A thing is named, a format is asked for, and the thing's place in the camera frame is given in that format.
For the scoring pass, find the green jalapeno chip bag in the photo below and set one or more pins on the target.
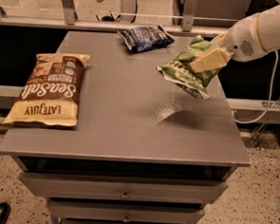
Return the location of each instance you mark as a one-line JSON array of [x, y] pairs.
[[179, 72]]

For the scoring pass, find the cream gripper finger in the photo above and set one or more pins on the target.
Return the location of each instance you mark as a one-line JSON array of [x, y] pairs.
[[219, 40], [213, 58]]

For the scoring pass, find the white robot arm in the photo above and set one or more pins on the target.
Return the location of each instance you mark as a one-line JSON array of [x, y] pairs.
[[269, 29]]

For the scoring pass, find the blue chip bag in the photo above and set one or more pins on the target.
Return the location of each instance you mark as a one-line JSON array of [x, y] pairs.
[[146, 38]]

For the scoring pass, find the top grey drawer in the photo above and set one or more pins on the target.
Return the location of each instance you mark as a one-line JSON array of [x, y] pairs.
[[124, 188]]

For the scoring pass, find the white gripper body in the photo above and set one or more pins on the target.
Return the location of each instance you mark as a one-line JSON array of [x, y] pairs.
[[242, 40]]

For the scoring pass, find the middle grey drawer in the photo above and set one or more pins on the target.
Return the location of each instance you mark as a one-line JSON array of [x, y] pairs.
[[125, 212]]

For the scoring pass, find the grey metal railing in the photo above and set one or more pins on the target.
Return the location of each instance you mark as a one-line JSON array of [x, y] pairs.
[[179, 17]]

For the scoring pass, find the brown Late July chip bag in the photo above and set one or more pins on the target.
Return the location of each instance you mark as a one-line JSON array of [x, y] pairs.
[[51, 93]]

